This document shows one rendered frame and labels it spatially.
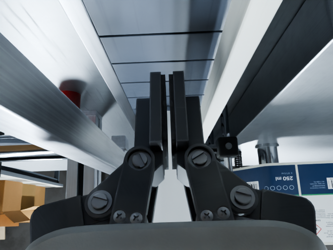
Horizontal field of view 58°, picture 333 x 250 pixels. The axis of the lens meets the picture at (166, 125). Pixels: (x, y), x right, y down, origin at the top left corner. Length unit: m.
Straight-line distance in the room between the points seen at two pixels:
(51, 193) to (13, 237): 0.82
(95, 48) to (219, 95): 0.09
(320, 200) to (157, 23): 0.51
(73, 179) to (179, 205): 0.24
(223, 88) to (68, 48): 0.18
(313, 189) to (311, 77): 0.36
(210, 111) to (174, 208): 0.12
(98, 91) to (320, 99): 0.28
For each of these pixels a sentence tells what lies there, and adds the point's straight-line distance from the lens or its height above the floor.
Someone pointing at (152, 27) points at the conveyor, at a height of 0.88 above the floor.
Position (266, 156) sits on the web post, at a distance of 0.61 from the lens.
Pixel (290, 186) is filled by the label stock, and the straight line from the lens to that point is 0.61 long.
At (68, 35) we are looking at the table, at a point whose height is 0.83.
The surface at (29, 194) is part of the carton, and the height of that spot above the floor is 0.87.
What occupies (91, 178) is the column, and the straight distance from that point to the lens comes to 0.50.
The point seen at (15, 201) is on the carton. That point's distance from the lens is 2.93.
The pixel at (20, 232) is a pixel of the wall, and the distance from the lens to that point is 5.33.
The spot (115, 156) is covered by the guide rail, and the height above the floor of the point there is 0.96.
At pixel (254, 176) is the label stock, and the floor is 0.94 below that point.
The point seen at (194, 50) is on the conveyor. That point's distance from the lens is 0.22.
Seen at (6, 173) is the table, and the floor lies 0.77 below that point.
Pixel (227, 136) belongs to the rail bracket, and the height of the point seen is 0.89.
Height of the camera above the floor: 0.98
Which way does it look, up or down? 14 degrees down
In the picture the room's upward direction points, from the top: 178 degrees clockwise
